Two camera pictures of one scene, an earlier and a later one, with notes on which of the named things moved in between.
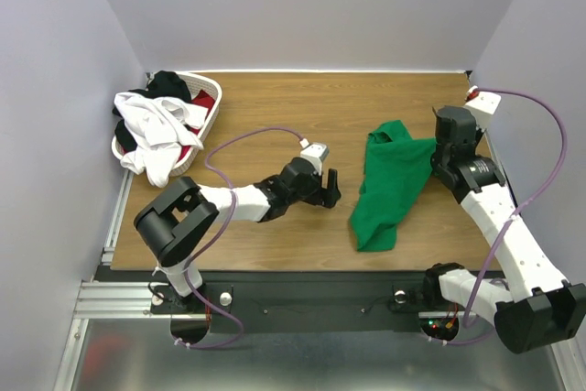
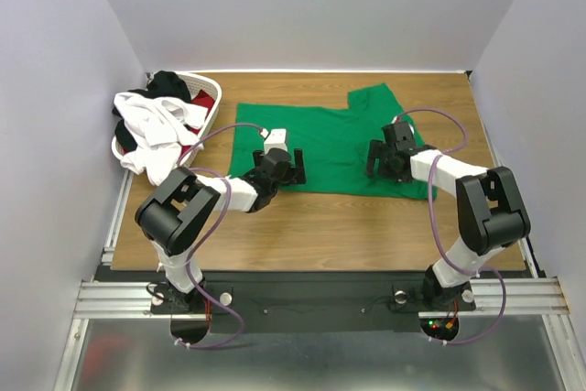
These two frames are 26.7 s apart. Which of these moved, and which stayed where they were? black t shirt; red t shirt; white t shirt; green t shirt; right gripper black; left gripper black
Moved: left gripper black; green t shirt; right gripper black
Stayed: black t shirt; white t shirt; red t shirt
